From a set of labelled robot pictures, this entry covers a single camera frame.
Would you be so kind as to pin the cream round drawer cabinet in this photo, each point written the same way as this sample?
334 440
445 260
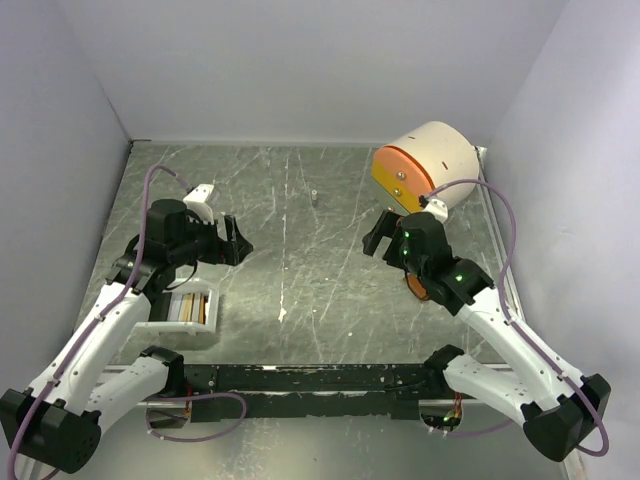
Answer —
418 162

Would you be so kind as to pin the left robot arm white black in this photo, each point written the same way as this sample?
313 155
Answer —
59 418

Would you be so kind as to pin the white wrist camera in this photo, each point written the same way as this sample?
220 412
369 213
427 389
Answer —
201 201
434 206

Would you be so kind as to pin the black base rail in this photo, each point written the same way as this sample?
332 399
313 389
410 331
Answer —
404 391

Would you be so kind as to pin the white card tray box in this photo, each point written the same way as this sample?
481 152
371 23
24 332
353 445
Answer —
157 322

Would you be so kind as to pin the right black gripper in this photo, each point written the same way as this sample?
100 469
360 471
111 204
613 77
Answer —
389 225

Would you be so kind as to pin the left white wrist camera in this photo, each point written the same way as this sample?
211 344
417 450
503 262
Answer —
201 201

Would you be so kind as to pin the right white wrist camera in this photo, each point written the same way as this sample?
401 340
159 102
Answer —
434 206

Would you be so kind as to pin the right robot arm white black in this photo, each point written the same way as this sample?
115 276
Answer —
556 405

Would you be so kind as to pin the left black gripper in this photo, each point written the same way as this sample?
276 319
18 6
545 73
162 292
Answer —
222 250

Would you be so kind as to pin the stack of cards in tray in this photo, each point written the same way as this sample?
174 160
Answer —
188 308

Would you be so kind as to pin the brown leather card holder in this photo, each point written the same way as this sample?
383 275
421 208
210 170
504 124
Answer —
415 287

